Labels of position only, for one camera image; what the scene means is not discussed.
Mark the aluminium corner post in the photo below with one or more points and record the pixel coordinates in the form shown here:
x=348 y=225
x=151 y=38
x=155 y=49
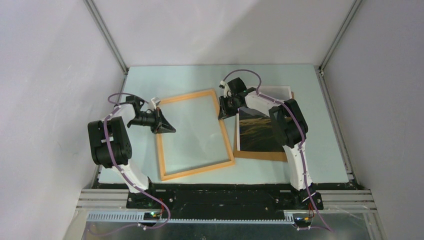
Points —
x=340 y=33
x=106 y=34

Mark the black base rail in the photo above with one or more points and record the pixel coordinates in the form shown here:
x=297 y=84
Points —
x=213 y=202

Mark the right aluminium corner post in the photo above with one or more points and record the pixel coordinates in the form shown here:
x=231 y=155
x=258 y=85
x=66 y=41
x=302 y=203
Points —
x=340 y=33

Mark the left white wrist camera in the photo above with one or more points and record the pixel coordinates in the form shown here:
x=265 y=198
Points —
x=154 y=103

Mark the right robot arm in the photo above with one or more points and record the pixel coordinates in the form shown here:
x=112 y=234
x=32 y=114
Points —
x=288 y=125

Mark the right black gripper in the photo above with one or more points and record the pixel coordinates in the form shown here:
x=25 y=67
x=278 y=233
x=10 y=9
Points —
x=224 y=112

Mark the landscape photo print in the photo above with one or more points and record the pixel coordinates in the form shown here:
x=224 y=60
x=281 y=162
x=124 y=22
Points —
x=254 y=132

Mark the aluminium frame front rail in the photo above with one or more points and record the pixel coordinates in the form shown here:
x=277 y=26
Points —
x=351 y=215

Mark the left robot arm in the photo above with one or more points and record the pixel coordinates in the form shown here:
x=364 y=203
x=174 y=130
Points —
x=110 y=144

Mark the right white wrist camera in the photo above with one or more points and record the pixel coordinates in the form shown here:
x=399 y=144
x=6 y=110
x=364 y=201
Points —
x=226 y=89

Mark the orange wooden picture frame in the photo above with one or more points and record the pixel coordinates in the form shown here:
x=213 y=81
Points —
x=195 y=96

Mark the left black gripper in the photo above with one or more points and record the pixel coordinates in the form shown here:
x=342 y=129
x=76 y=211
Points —
x=161 y=125

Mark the brown backing board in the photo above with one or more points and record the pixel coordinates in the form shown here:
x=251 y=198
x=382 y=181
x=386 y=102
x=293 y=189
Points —
x=267 y=156

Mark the left aluminium corner post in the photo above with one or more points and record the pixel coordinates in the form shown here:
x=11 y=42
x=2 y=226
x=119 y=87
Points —
x=106 y=34

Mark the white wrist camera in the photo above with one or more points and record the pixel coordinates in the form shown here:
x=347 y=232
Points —
x=154 y=103
x=226 y=89

